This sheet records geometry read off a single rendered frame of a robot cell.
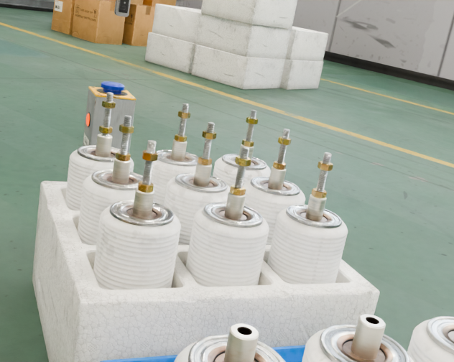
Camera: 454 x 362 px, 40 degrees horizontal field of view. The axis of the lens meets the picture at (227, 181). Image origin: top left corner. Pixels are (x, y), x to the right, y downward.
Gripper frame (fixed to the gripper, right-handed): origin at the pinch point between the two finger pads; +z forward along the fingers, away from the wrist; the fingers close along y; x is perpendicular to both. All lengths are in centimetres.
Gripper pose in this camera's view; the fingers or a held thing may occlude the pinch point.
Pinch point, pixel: (122, 4)
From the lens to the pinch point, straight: 109.8
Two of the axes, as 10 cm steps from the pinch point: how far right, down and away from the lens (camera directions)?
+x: -9.1, -0.4, -4.0
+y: -3.7, -3.2, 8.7
